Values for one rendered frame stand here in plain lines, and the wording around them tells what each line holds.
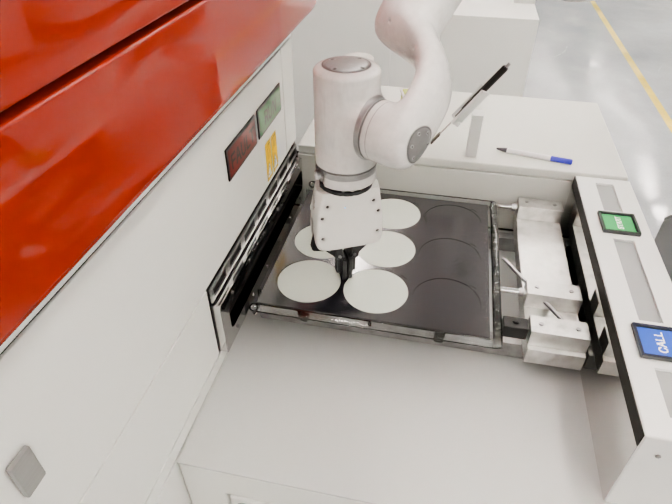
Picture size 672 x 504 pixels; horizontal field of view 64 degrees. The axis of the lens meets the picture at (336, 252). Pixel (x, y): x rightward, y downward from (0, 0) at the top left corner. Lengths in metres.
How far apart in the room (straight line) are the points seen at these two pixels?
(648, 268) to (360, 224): 0.42
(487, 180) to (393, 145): 0.47
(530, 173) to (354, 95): 0.51
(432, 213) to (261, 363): 0.42
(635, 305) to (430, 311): 0.27
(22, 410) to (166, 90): 0.28
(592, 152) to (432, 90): 0.57
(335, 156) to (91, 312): 0.35
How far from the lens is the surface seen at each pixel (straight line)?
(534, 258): 0.98
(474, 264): 0.91
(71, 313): 0.50
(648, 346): 0.77
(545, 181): 1.09
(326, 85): 0.66
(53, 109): 0.38
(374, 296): 0.82
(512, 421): 0.81
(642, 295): 0.85
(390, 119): 0.64
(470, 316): 0.82
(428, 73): 0.66
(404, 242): 0.93
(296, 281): 0.85
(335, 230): 0.77
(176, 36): 0.51
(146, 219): 0.58
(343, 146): 0.68
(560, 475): 0.79
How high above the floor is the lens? 1.46
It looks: 38 degrees down
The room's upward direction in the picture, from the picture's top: straight up
